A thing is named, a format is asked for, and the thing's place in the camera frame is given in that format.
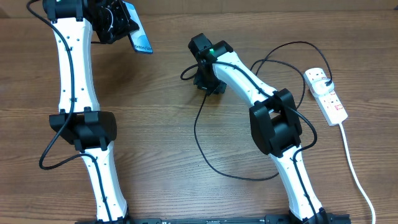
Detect blue Galaxy smartphone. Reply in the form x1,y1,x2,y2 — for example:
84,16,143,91
124,1,153,54

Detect black USB charging cable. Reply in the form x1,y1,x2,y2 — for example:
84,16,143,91
193,41,333,182

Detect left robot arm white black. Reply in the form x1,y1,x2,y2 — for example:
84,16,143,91
43,1,141,223

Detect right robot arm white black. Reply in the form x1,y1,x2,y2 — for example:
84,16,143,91
188,34,328,223

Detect white charger plug adapter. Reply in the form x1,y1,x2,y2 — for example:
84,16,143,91
310,79,335,97

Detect white power strip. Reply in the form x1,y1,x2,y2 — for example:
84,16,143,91
304,68,348,126

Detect white power strip cord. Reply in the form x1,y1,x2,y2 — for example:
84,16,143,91
338,123,377,224

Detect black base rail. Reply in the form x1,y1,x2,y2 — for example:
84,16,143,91
75,213,351,224

